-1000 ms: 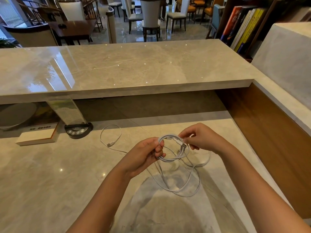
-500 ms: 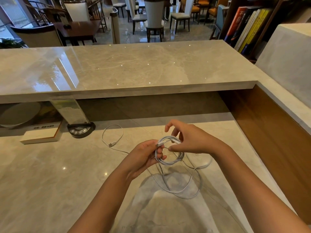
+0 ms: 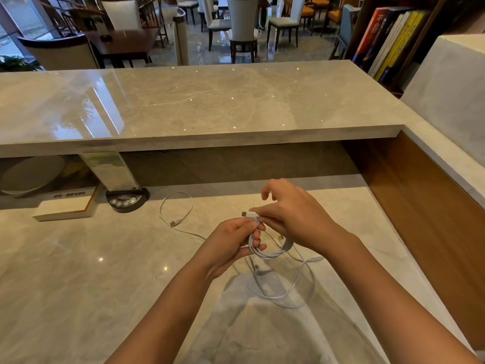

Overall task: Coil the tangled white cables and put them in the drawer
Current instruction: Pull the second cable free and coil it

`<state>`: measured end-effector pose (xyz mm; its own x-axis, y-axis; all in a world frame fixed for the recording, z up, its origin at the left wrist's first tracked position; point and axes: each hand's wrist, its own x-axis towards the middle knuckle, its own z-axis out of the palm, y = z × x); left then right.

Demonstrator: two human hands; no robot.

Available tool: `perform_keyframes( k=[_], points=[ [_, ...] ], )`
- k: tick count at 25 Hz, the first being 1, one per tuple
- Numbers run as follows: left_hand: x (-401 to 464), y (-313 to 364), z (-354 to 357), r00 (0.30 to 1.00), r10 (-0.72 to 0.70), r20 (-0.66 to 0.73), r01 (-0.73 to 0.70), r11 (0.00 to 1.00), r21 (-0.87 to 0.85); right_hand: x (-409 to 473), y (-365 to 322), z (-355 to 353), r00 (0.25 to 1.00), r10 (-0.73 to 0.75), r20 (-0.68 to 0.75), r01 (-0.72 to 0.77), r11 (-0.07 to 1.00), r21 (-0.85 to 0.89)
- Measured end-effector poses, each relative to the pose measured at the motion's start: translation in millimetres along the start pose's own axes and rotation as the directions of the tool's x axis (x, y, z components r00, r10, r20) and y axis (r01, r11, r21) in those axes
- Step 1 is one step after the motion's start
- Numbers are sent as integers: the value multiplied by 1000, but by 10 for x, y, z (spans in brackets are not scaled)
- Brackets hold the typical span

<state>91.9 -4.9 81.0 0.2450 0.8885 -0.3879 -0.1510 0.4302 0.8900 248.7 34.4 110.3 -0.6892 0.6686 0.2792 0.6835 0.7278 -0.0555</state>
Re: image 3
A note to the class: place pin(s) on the person's left forearm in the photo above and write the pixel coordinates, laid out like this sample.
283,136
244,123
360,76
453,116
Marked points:
159,322

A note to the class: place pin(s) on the white dining chair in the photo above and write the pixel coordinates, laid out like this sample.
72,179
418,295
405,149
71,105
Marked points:
219,24
284,21
187,3

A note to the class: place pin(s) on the person's right hand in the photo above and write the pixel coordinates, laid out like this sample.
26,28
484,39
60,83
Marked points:
303,223

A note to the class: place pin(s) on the dark wooden bookshelf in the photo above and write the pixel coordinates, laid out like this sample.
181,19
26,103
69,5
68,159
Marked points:
363,15

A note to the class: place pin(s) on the curved beige armchair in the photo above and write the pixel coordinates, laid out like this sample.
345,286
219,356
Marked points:
62,54

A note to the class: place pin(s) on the black round button base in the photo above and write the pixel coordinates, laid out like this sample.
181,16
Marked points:
127,201

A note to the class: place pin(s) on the green potted plant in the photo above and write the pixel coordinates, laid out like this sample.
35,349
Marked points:
17,64

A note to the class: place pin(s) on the dark wooden table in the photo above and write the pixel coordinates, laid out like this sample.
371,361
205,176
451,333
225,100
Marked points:
125,39

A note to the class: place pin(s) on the white flat box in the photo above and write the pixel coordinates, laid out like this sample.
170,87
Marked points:
62,208

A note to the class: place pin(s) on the person's left hand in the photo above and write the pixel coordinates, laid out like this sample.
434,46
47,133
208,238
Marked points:
227,246

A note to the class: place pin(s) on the white cushioned wooden armchair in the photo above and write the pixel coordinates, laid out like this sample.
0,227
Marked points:
121,15

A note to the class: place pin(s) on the person's right forearm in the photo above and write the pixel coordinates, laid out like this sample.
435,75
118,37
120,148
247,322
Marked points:
398,307

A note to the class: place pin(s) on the round grey plate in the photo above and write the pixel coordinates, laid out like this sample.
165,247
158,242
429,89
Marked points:
32,174

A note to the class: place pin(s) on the dark yellow printed packet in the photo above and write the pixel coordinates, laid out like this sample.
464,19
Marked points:
79,172

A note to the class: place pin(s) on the row of upright books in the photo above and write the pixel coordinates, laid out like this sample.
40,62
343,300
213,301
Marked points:
390,41

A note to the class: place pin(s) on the teal chair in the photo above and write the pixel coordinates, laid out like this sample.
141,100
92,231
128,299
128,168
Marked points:
346,26

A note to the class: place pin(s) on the tall white high-back chair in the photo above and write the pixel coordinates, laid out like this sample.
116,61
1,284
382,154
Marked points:
242,16

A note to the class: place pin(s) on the orange chair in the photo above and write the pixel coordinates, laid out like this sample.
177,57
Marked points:
337,15
307,11

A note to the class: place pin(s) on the clear acrylic sign holder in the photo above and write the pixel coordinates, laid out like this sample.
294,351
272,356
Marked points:
110,170

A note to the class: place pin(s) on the dark wooden frame armchair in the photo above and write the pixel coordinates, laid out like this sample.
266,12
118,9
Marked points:
151,15
81,18

